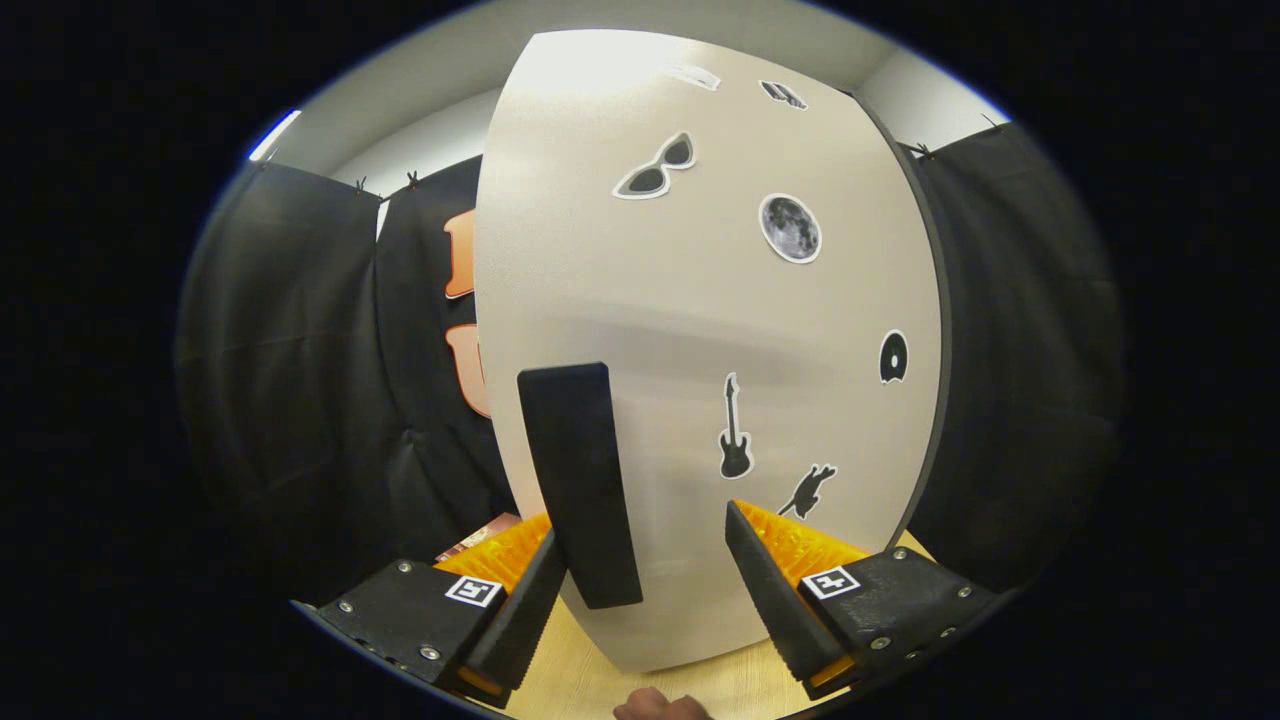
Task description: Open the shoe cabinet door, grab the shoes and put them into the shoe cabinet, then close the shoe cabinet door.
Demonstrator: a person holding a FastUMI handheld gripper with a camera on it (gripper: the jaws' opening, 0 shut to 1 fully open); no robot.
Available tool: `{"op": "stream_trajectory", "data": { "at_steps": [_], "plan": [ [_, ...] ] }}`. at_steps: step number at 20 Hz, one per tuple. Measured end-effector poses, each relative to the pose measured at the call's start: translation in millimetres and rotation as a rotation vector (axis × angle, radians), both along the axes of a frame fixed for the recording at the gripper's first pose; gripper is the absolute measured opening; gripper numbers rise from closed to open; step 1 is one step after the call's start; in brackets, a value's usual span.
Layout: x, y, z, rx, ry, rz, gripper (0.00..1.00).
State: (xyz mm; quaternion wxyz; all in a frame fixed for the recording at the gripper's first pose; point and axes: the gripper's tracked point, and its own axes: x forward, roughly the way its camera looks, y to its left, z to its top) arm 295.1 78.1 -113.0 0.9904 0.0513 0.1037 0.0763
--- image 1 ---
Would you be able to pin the narrow ceiling light strip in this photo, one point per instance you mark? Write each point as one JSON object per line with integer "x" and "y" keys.
{"x": 275, "y": 135}

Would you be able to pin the black backdrop cloth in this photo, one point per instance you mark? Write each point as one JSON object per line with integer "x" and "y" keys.
{"x": 300, "y": 350}

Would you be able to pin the beige shoe cabinet door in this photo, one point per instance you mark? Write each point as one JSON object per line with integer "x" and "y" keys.
{"x": 650, "y": 300}

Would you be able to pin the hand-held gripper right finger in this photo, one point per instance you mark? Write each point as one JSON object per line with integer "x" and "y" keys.
{"x": 770, "y": 600}

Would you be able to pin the brown cover book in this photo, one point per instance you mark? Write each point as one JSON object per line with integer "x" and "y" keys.
{"x": 480, "y": 537}

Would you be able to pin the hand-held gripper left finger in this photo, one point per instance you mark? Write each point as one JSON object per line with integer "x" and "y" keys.
{"x": 525, "y": 620}

